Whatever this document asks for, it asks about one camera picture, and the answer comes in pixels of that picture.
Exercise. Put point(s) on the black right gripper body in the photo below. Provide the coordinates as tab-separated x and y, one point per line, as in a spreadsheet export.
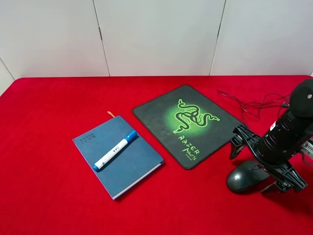
273	151

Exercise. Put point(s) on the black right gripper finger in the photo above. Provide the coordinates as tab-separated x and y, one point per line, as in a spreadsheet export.
277	187
237	145

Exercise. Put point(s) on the black wired computer mouse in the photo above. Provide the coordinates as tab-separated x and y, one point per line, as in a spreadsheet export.
247	177

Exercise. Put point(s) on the blue and white marker pen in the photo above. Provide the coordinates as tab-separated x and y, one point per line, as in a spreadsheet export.
114	151

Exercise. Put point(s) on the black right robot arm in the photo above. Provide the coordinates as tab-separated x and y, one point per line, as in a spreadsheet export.
298	117

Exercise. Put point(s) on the black green Razer mouse pad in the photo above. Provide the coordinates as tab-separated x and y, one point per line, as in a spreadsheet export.
188	124

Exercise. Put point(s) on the blue hardcover notebook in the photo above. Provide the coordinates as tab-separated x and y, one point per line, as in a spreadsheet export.
131	165

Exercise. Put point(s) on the red velvet table cloth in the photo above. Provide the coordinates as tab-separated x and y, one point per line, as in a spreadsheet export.
47	188

